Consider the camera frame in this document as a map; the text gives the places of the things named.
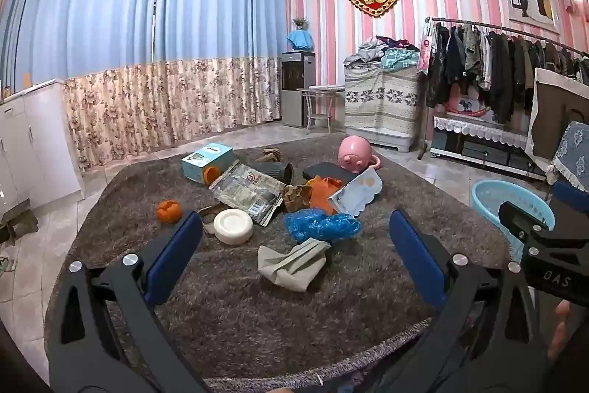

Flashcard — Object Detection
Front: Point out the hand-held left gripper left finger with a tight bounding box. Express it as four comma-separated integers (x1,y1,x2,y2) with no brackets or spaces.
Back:
46,210,217,393

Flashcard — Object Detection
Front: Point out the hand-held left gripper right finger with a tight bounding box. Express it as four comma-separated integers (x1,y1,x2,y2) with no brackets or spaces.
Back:
389,209,553,393

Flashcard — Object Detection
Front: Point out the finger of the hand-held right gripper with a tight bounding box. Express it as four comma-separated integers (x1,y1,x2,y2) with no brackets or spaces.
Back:
552,181,589,208
498,200,553,238

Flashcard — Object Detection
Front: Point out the light blue plastic basket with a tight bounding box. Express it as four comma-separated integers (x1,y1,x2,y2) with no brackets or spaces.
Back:
470,180,556,265

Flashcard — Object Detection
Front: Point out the brown paper bag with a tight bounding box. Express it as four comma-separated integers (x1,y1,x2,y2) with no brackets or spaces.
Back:
282,184,314,213

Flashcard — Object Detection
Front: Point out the person's right hand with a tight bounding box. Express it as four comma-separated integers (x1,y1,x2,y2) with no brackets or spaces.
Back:
547,300,589,365

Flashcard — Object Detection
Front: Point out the blue grey fringed cloth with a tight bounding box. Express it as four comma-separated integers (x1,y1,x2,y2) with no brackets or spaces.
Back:
547,121,589,191

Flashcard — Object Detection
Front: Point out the white round container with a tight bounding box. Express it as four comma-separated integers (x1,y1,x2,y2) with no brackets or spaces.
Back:
214,209,254,245

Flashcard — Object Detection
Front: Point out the white and blue card packaging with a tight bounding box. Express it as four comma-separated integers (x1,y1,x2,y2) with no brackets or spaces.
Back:
328,169,382,217

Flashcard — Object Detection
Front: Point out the white framed dark board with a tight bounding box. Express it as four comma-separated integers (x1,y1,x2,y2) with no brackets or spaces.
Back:
525,68,589,173

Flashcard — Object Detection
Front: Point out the clear food packet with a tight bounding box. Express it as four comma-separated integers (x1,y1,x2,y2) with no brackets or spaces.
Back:
209,165,285,227

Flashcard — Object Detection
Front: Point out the blue plastic bag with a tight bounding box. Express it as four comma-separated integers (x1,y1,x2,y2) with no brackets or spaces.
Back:
284,209,363,244

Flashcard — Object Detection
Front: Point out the teal cardboard box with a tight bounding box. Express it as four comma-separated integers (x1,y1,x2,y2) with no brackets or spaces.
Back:
181,143,234,186

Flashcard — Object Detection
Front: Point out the grey shaggy rug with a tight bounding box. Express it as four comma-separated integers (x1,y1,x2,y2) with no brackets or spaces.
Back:
43,130,511,393

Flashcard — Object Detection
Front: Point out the orange plastic bag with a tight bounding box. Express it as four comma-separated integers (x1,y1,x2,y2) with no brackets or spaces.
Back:
307,176,343,214

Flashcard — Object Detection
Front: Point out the beige folded cloth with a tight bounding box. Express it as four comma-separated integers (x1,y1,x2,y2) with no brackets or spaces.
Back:
257,238,332,292

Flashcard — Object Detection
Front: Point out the pink piggy bank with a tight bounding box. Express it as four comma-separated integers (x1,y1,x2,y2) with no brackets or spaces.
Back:
338,136,373,170

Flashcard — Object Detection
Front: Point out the black flat pad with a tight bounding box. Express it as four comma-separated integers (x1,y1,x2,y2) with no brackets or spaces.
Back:
303,162,360,184

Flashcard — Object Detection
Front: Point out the pink toy on stand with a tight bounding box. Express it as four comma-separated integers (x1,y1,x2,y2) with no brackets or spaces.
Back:
444,96,495,122

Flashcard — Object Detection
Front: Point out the dark green cup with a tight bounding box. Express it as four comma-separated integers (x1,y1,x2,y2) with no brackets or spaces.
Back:
251,161,294,183

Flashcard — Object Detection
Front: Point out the row of hanging clothes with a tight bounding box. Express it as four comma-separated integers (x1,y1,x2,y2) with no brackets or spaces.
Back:
426,21,589,124

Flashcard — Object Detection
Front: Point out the dark wooden stool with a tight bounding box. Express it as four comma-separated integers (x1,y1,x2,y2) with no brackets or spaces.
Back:
0,209,40,244

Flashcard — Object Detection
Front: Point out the white cabinet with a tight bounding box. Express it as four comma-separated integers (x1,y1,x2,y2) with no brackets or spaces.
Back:
0,80,84,214

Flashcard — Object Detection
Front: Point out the metal clothes rack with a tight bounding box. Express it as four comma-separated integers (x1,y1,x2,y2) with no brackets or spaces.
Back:
416,16,589,161

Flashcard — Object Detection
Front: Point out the small metal side table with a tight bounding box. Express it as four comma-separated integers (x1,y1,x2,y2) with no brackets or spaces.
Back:
301,84,346,133

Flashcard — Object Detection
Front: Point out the pink hanging bag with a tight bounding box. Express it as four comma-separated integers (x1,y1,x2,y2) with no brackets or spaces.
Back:
416,31,435,74

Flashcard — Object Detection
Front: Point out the grey water dispenser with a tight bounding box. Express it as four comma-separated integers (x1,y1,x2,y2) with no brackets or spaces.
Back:
281,50,316,127

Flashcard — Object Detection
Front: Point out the pile of clothes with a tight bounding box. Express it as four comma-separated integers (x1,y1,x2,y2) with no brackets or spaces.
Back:
345,35,420,69

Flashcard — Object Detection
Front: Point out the blue and floral curtain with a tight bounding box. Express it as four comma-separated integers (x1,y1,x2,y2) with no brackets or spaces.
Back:
0,0,288,173

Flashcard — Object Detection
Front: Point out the blue covered water bottle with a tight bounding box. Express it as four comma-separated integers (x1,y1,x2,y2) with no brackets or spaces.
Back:
286,29,314,52

